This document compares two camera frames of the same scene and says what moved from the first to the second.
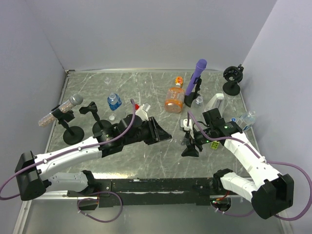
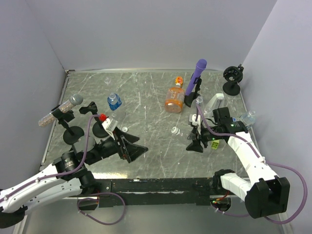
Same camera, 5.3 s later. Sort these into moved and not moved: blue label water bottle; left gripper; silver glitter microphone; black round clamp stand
Moved: left gripper
Not moved: black round clamp stand; silver glitter microphone; blue label water bottle
